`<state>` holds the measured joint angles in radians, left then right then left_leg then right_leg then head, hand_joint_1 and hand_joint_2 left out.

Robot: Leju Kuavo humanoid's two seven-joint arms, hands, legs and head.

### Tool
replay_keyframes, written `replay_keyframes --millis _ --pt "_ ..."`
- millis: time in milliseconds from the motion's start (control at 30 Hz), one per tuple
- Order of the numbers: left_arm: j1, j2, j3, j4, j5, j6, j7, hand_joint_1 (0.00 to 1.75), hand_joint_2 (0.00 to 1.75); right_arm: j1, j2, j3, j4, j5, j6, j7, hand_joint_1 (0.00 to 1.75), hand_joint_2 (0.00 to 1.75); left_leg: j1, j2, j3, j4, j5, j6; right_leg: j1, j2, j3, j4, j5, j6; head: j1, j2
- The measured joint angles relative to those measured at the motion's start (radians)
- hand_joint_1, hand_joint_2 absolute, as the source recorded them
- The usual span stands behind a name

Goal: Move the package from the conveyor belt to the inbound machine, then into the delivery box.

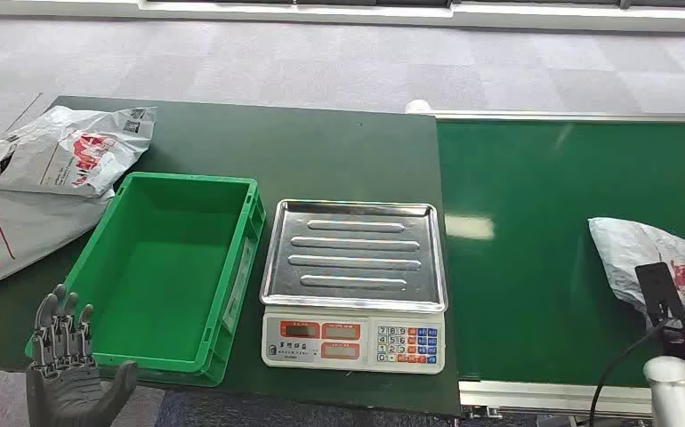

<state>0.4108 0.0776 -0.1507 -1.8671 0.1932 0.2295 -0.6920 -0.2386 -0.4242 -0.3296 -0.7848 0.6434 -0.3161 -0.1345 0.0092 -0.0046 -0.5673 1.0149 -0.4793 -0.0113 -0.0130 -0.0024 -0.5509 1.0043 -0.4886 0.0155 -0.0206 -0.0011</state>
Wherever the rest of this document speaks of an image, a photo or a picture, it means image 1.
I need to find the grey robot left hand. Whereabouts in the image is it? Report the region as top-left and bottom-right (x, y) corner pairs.
(26, 284), (139, 427)

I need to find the grey mailer package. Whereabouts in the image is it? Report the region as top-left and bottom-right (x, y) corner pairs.
(588, 216), (685, 322)

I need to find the green belt conveyor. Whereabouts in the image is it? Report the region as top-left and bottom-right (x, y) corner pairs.
(404, 99), (685, 421)

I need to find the green plastic crate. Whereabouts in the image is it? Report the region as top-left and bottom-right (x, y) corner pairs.
(25, 171), (267, 389)

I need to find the large flat grey mailer bag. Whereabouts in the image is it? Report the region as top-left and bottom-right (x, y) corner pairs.
(0, 185), (115, 300)

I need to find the grey mailer bag red print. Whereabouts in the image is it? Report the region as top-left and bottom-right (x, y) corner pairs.
(0, 105), (158, 199)

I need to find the white scale with steel tray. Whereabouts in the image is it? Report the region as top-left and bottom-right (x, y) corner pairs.
(259, 198), (449, 376)

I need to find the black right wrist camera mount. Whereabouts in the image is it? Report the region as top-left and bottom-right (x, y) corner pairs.
(634, 262), (685, 357)

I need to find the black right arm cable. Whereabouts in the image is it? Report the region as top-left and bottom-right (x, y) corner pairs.
(588, 318), (673, 427)

